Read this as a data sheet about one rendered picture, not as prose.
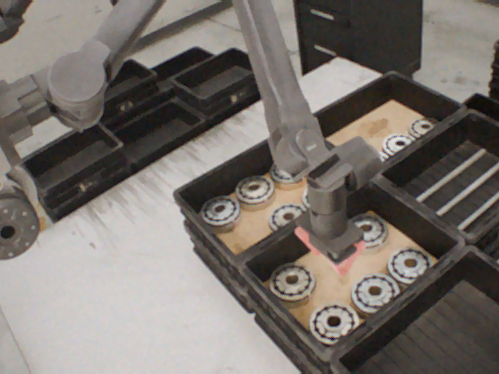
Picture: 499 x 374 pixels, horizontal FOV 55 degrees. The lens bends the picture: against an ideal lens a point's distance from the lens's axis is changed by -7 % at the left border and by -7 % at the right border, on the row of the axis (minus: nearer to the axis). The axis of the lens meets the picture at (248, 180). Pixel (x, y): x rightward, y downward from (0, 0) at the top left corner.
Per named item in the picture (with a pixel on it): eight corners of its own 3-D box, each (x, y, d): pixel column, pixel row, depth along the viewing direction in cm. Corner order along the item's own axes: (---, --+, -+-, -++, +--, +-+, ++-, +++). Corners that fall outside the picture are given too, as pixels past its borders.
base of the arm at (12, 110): (-1, 145, 71) (-38, 77, 63) (45, 119, 74) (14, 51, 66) (14, 170, 66) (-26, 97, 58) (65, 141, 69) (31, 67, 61)
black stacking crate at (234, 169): (243, 293, 116) (234, 263, 108) (181, 224, 136) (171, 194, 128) (369, 208, 129) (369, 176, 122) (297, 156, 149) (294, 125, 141)
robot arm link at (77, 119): (25, 96, 70) (20, 80, 65) (84, 65, 74) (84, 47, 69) (55, 147, 69) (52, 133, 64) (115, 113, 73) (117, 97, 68)
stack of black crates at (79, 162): (81, 266, 220) (40, 194, 191) (58, 231, 240) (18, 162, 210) (154, 219, 236) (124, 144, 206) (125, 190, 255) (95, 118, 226)
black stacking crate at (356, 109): (370, 208, 129) (370, 175, 122) (299, 156, 149) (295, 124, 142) (464, 141, 143) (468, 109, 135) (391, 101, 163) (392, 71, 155)
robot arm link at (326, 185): (297, 174, 74) (325, 191, 71) (330, 151, 77) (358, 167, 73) (301, 207, 79) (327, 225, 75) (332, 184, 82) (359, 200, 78)
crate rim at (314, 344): (326, 364, 89) (325, 358, 87) (236, 269, 109) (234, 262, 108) (467, 249, 103) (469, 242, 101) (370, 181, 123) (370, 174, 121)
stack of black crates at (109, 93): (117, 180, 262) (87, 110, 232) (94, 157, 281) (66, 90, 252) (179, 143, 277) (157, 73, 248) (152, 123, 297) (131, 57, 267)
